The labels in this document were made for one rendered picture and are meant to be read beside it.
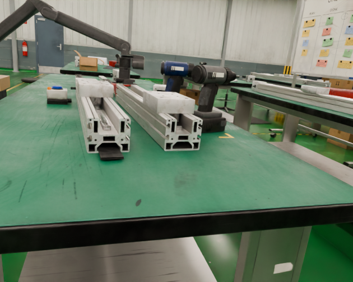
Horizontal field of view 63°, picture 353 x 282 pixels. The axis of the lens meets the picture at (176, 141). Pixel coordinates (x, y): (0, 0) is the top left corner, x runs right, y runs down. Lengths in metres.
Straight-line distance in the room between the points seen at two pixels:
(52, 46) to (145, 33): 3.65
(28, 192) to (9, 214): 0.07
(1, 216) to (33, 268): 0.81
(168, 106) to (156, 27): 12.00
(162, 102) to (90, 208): 0.41
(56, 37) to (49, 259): 11.52
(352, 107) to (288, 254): 1.42
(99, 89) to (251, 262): 0.69
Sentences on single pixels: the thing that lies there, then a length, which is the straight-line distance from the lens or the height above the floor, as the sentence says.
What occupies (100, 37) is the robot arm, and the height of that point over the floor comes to 1.08.
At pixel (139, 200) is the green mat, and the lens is 0.49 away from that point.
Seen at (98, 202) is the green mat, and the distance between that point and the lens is 0.48.
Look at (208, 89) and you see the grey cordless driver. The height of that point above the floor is 0.92.
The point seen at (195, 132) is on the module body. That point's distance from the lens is 0.76.
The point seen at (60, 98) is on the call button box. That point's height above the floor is 0.81.
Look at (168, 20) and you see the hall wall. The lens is 12.90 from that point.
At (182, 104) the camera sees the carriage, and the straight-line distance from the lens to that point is 0.80.
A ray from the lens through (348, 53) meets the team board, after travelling 3.89.
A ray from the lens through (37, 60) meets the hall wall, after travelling 12.59.
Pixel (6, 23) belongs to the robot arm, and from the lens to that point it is 1.66.
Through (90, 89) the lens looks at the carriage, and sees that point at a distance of 0.99.
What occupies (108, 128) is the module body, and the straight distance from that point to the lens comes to 0.73.
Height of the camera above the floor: 1.01
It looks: 16 degrees down
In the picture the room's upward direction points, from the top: 5 degrees clockwise
